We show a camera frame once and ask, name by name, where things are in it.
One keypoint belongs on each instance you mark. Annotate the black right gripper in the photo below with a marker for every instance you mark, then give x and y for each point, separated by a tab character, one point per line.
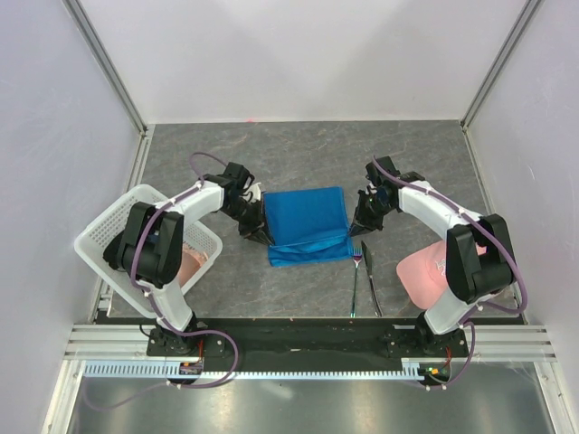
360	218

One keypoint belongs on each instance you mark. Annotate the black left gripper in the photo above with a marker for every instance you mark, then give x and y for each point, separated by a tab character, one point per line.
259	221

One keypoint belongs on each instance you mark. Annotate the blue cloth napkin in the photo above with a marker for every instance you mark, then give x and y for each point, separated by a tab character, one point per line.
307	226

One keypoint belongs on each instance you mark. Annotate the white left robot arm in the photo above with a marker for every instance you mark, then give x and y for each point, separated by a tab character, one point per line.
150	247

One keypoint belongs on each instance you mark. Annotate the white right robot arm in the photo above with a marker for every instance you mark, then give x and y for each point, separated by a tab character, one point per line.
471	263

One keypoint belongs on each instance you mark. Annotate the iridescent rainbow fork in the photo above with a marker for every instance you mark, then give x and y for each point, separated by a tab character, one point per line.
357	258

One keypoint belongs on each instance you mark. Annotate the silver table knife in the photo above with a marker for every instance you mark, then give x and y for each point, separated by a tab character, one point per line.
367	257

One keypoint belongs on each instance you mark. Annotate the pink cap in basket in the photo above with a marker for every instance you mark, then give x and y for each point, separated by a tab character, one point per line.
192	260

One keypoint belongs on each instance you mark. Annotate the pink baseball cap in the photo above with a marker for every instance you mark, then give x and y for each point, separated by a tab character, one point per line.
423	275

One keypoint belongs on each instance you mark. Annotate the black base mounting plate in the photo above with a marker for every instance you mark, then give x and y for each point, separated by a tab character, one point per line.
284	343

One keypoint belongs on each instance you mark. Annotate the black cloth in basket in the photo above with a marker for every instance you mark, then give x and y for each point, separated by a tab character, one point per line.
111	252

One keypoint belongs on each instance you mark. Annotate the white plastic perforated basket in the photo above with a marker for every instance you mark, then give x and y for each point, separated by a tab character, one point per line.
91	243

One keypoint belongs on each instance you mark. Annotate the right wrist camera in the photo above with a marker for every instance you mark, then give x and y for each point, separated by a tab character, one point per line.
382	172

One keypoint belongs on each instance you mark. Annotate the light blue cable duct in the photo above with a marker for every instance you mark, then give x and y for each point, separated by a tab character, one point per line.
165	370

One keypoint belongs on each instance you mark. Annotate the right aluminium frame post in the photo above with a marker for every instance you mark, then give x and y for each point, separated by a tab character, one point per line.
506	50

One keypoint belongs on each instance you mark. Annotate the aluminium frame post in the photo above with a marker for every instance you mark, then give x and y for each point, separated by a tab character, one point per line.
98	50
506	50

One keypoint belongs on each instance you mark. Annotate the left aluminium frame post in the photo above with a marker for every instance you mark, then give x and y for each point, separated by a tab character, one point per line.
98	50

